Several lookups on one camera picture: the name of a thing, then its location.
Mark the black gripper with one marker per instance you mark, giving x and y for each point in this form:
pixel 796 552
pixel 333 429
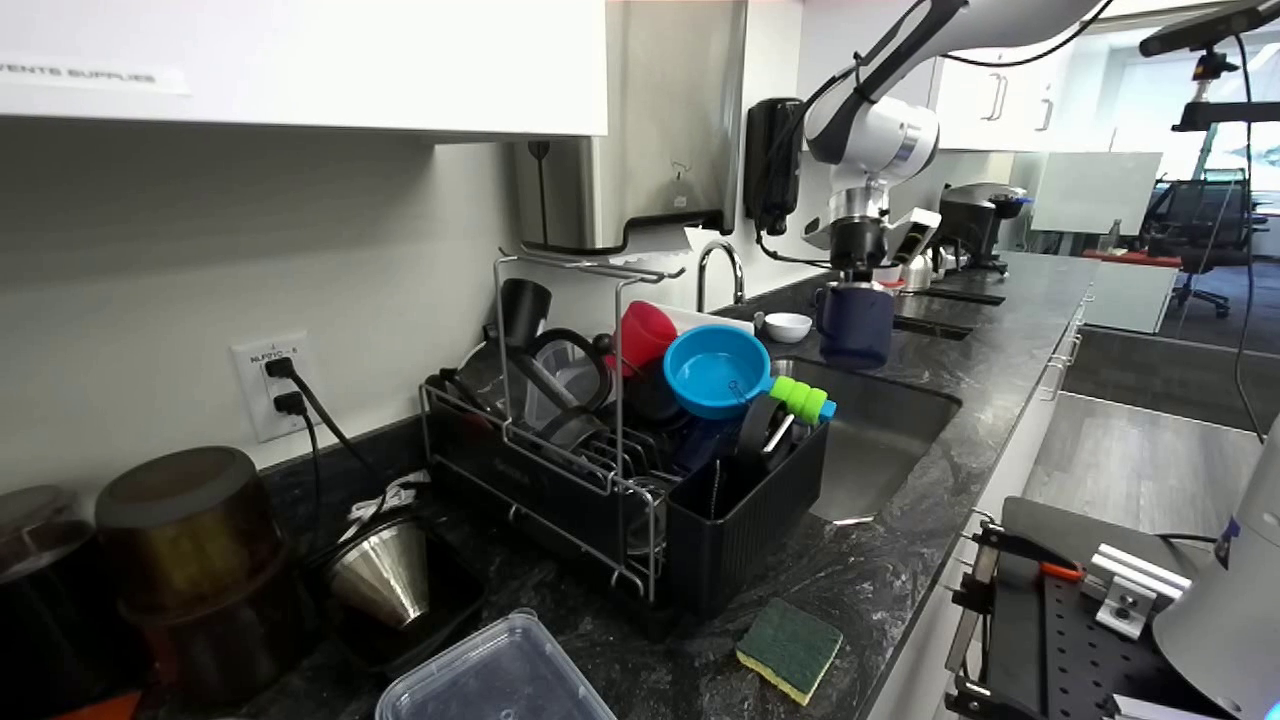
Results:
pixel 858 246

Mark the dark blue thermos mug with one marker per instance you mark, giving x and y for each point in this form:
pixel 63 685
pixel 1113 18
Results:
pixel 854 320

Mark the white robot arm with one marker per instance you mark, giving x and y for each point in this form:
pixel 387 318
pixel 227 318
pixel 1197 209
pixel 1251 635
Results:
pixel 870 138

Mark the stainless steel sink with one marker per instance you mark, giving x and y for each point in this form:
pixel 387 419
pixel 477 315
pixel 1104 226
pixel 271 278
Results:
pixel 879 437

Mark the small white bowl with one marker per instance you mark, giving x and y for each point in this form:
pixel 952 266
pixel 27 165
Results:
pixel 786 326

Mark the black coffee machine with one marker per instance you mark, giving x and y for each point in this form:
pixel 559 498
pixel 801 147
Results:
pixel 968 220

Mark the red cup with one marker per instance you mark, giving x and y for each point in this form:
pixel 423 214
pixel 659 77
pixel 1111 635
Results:
pixel 642 337

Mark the black dish rack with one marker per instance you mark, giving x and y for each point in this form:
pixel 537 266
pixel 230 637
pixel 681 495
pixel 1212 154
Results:
pixel 610 466

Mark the black office chair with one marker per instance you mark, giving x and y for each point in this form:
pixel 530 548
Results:
pixel 1201 226

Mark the green yellow sponge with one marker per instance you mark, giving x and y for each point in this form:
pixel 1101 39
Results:
pixel 790 649

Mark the white upper cabinet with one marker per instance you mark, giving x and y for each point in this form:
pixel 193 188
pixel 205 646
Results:
pixel 424 67

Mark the clear plastic food container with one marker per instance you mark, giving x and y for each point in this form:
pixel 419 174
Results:
pixel 507 668

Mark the steel cone dripper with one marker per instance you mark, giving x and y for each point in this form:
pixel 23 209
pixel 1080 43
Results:
pixel 381 572

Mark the dark brown canister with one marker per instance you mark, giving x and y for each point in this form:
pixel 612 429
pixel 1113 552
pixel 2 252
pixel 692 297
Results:
pixel 205 572

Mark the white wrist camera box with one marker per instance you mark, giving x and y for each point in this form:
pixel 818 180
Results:
pixel 918 233

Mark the black wall soap dispenser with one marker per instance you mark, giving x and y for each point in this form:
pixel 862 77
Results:
pixel 772 162

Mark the blue funnel green handle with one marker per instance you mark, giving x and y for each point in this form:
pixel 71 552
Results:
pixel 718 373

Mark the white wall outlet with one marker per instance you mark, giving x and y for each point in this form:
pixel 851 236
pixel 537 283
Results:
pixel 260 389

